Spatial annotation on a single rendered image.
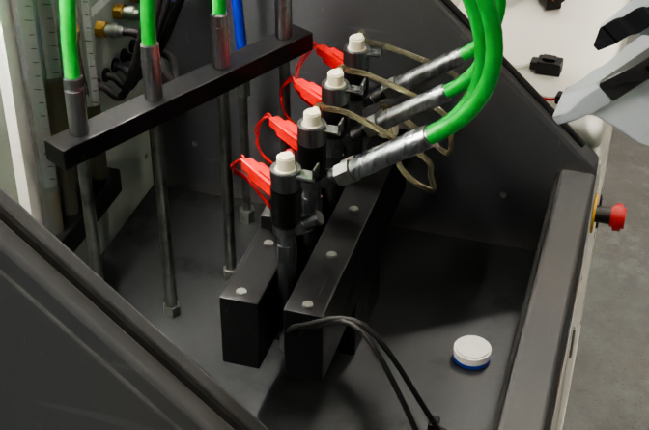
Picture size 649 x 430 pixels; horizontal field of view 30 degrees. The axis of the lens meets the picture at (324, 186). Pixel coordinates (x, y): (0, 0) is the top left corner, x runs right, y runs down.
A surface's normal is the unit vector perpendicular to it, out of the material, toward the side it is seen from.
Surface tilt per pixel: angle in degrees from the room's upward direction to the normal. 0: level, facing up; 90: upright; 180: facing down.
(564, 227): 0
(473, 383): 0
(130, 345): 43
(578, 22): 0
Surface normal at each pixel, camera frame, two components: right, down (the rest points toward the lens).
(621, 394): 0.00, -0.83
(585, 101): -0.51, 0.69
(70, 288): 0.65, -0.50
